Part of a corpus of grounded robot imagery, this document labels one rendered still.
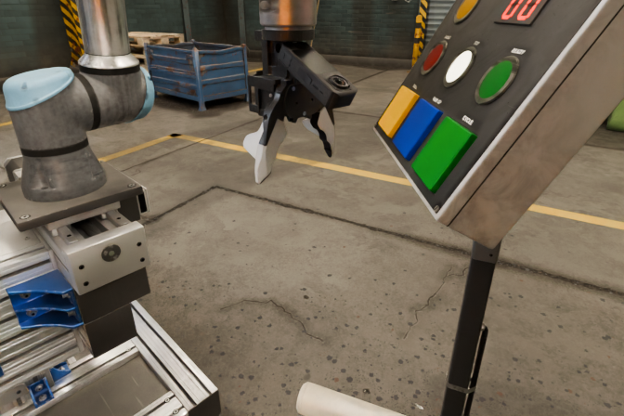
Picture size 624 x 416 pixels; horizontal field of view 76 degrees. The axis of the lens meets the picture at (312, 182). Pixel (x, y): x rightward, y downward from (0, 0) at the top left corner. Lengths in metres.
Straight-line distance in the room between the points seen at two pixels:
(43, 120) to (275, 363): 1.09
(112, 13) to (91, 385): 0.97
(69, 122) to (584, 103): 0.81
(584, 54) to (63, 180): 0.83
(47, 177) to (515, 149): 0.79
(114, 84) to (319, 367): 1.12
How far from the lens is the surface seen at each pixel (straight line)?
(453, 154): 0.45
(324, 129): 0.61
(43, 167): 0.91
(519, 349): 1.77
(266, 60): 0.58
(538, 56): 0.46
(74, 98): 0.89
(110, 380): 1.36
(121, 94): 0.93
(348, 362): 1.56
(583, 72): 0.44
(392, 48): 8.55
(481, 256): 0.68
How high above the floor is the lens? 1.16
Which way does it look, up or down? 24 degrees down
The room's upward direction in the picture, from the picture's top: straight up
